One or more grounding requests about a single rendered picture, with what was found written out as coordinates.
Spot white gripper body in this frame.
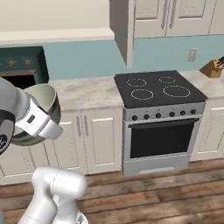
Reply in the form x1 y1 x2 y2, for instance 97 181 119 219
38 115 64 140

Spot grey-green metal bowl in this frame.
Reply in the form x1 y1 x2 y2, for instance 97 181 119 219
10 83 62 147

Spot dark green wall oven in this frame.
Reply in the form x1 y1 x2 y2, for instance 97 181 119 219
0 45 50 90

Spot wooden knife block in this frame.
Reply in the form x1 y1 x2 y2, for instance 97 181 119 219
199 56 224 79

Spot white wall socket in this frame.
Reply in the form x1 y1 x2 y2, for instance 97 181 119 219
187 48 198 62

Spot silver stove with black hob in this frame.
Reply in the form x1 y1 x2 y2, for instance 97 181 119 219
113 69 207 177

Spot white base cupboard run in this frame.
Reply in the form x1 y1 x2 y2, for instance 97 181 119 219
0 106 125 186

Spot white wall cupboards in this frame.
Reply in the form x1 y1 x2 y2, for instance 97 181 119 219
108 0 224 68

